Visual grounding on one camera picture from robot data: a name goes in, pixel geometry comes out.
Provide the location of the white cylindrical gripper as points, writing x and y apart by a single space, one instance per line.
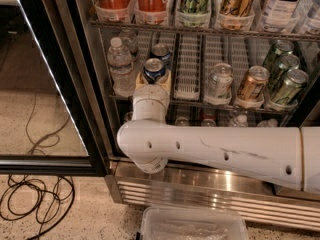
151 93

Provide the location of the blue pepsi can front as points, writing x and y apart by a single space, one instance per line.
153 70

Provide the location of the blue pepsi can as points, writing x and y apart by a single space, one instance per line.
162 52
153 70

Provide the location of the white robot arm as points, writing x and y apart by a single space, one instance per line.
286 156

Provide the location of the blue pepsi can rear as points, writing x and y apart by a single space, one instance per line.
162 52

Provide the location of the empty white shelf tray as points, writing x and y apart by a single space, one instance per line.
187 78

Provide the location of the silver can bottom left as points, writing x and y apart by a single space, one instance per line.
128 116

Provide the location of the gold can bottom shelf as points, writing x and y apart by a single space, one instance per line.
182 121

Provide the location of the white silver soda can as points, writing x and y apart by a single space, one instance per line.
220 81

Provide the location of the red can bottom front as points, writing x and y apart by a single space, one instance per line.
208 123

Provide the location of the gold soda can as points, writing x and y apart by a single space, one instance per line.
253 83

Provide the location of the steel fridge base grille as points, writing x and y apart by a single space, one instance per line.
185 185

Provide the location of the glass fridge door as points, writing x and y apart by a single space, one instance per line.
53 114

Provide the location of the green can rear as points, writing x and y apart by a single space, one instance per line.
278 48

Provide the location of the green can middle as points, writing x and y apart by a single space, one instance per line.
283 64

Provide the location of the green can front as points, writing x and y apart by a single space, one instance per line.
290 85

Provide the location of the front clear water bottle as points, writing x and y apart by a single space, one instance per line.
121 67

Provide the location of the clear water bottle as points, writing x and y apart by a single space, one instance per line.
129 38
121 67

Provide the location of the rear clear water bottle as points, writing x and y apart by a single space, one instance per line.
129 38

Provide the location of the water bottle bottom right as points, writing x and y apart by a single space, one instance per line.
268 123

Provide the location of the clear plastic bin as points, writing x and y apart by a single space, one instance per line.
171 223

